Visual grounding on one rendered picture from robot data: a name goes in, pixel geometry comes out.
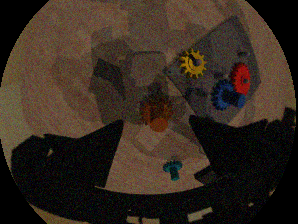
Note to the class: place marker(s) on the red gear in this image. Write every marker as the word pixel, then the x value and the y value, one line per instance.
pixel 239 73

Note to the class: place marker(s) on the teal gear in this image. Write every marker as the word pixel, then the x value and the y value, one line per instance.
pixel 173 167

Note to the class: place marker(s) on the yellow gear with black stripe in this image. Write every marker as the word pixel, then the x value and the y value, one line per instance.
pixel 187 63

